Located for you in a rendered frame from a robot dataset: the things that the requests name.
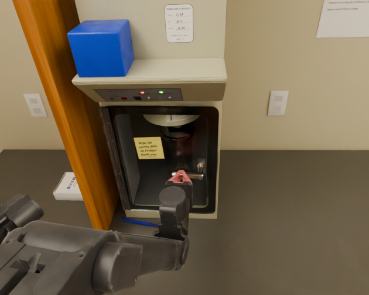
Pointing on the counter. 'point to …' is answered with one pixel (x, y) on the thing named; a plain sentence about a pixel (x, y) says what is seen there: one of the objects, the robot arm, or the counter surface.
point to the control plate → (175, 93)
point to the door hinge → (105, 133)
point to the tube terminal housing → (163, 49)
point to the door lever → (194, 172)
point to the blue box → (102, 48)
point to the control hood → (166, 78)
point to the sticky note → (149, 147)
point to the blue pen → (139, 222)
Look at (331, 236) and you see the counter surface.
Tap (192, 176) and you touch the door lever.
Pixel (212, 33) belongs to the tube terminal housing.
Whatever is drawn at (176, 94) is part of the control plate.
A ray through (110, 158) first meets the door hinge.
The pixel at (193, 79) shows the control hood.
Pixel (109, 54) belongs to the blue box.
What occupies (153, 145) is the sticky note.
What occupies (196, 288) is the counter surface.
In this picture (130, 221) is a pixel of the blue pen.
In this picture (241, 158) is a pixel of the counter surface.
